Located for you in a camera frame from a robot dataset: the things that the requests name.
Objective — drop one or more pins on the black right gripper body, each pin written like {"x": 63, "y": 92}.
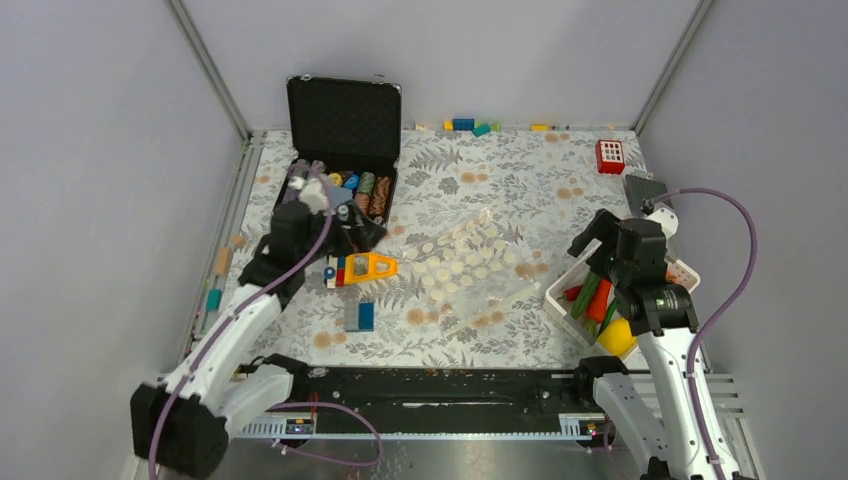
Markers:
{"x": 605, "y": 228}

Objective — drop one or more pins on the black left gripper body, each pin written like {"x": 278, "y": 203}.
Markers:
{"x": 337, "y": 239}

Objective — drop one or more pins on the orange toy carrot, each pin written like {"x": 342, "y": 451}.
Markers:
{"x": 598, "y": 304}

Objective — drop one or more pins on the green toy cucumber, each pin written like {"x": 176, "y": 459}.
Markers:
{"x": 587, "y": 292}

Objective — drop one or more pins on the clear dotted zip top bag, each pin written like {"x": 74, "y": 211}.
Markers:
{"x": 471, "y": 270}

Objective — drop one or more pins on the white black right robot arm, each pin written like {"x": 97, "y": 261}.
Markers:
{"x": 684, "y": 440}

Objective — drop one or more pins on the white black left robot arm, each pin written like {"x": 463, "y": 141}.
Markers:
{"x": 186, "y": 421}

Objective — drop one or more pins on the white plastic food basket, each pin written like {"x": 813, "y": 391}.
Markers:
{"x": 560, "y": 308}

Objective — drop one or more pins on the green toy bean pod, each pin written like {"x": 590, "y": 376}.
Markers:
{"x": 609, "y": 314}

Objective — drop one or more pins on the orange yellow toy block car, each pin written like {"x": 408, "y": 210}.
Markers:
{"x": 357, "y": 269}

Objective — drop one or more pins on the dark grey building baseplate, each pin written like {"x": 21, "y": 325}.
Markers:
{"x": 639, "y": 189}

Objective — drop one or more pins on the red toy chili pepper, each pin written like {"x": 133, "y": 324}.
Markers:
{"x": 571, "y": 294}

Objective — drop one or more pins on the wooden block left edge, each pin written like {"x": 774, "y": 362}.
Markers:
{"x": 222, "y": 261}

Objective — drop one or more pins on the yellow toy lemon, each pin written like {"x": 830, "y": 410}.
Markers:
{"x": 617, "y": 338}

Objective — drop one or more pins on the red white window block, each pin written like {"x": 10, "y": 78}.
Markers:
{"x": 610, "y": 156}

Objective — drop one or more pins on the black poker chip case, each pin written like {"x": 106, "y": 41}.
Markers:
{"x": 352, "y": 128}

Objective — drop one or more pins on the teal block left edge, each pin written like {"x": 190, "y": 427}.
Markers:
{"x": 213, "y": 299}

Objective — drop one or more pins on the blue grey building block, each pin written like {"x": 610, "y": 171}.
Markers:
{"x": 359, "y": 317}

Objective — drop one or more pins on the floral patterned table mat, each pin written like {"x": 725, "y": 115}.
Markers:
{"x": 545, "y": 185}

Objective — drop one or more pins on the teal block at wall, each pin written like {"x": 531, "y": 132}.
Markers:
{"x": 481, "y": 130}

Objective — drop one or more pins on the blue block at wall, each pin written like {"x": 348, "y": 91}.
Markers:
{"x": 463, "y": 124}

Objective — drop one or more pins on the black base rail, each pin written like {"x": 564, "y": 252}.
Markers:
{"x": 449, "y": 403}

